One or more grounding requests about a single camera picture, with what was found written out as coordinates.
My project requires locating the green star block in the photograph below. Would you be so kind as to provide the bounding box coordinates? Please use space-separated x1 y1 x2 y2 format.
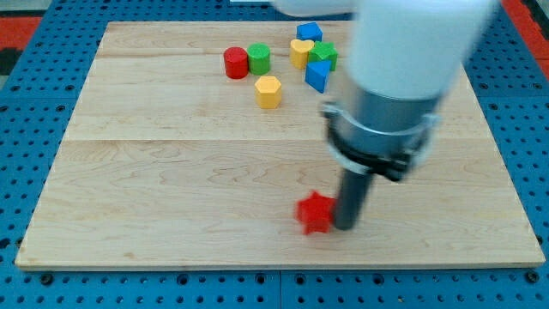
308 41 338 71

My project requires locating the green cylinder block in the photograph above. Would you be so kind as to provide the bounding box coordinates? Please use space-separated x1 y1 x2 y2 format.
247 42 270 76

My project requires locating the yellow hexagon block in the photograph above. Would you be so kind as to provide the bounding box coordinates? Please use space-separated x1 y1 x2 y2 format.
254 76 282 109

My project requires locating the red cylinder block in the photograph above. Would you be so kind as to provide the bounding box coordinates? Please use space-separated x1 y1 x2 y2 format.
223 46 249 79

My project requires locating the red star block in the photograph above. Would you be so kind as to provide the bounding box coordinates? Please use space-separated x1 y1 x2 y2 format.
294 191 335 235

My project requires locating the silver clamp end effector mount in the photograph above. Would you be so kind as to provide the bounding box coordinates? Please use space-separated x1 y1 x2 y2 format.
323 71 441 182

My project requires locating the light wooden board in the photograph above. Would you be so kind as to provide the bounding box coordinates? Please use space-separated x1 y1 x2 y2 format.
15 21 545 271

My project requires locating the blue triangle block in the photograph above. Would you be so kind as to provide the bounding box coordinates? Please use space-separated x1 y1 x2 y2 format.
305 60 331 94

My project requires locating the blue pentagon block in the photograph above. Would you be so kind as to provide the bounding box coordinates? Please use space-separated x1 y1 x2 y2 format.
296 21 323 41

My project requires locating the yellow heart block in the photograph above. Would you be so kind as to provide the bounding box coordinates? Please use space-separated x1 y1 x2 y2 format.
289 39 315 70

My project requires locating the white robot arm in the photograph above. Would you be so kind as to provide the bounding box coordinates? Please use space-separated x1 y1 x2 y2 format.
274 0 496 230

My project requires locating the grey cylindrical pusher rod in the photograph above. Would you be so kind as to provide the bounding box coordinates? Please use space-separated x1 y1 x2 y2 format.
332 170 373 230

